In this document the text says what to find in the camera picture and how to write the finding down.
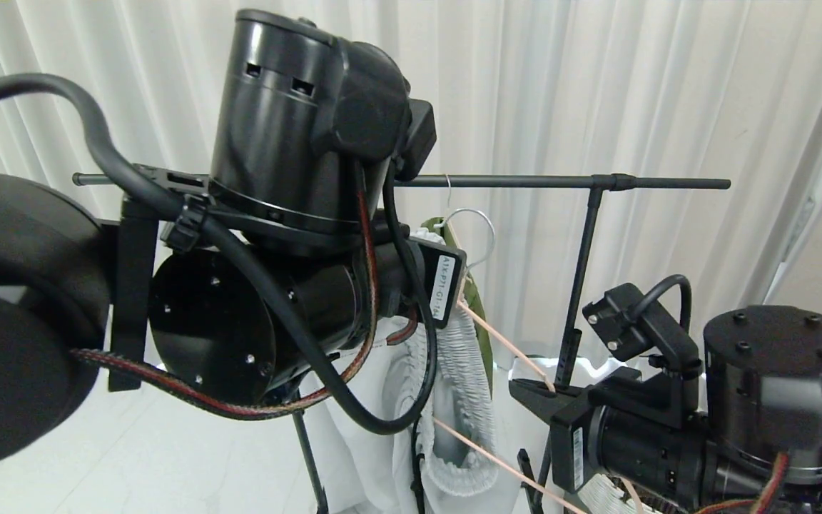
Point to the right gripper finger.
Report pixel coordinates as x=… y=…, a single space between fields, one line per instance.
x=543 y=401

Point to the white curtain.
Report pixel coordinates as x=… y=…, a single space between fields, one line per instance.
x=596 y=86

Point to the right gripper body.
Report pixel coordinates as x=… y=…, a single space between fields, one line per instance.
x=632 y=457

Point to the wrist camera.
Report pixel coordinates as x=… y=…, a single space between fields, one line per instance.
x=639 y=328
x=418 y=139

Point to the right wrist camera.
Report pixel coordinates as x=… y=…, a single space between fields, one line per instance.
x=639 y=328

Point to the pink clothes hanger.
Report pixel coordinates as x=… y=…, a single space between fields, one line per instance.
x=504 y=345

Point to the black clothes rack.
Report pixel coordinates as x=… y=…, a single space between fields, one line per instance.
x=525 y=181

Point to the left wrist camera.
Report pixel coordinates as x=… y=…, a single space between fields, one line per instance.
x=418 y=139

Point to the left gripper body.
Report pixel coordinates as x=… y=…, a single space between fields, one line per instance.
x=204 y=321

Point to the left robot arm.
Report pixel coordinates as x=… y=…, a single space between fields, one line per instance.
x=275 y=128

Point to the white garment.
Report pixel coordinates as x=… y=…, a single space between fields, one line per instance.
x=461 y=357

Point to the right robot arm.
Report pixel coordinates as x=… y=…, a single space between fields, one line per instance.
x=775 y=385

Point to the green garment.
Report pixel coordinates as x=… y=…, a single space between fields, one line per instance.
x=484 y=335

